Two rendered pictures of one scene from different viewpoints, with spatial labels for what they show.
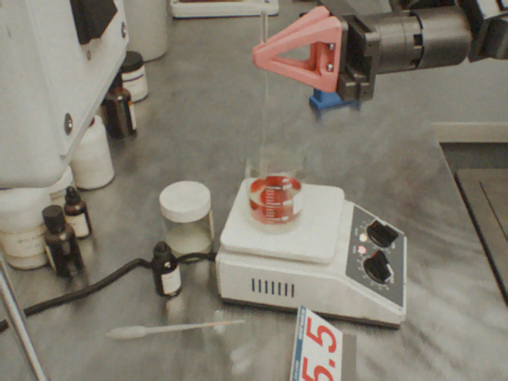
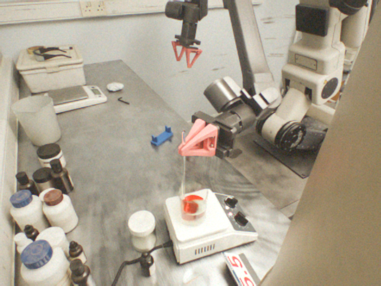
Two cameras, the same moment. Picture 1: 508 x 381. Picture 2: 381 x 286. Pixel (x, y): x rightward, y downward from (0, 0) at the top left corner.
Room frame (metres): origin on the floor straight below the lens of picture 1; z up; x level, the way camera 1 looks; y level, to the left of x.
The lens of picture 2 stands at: (0.17, 0.17, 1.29)
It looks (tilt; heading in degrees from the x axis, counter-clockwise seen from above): 36 degrees down; 329
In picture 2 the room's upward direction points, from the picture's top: straight up
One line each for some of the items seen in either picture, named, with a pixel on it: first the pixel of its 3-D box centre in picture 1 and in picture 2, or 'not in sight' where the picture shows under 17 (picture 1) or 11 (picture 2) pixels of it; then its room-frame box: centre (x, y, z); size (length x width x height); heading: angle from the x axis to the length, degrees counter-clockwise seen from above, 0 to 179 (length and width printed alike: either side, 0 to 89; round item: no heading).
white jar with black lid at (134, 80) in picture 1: (126, 76); (52, 158); (0.93, 0.23, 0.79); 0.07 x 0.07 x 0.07
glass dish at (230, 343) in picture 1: (229, 335); (196, 282); (0.37, 0.03, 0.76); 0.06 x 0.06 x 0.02
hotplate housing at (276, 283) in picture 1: (307, 249); (205, 221); (0.47, -0.06, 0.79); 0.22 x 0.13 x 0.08; 77
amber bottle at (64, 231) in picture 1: (60, 240); (81, 276); (0.49, 0.23, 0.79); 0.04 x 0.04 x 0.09
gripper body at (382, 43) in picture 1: (373, 44); (221, 128); (0.51, -0.12, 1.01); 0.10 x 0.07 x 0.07; 12
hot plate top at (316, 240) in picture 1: (285, 217); (195, 213); (0.47, -0.03, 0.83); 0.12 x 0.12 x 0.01; 77
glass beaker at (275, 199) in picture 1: (272, 188); (191, 204); (0.47, -0.02, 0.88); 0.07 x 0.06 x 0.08; 93
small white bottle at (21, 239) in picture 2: not in sight; (26, 247); (0.62, 0.32, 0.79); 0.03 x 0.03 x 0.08
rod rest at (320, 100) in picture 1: (338, 90); (161, 134); (0.90, -0.15, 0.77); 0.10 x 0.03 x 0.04; 114
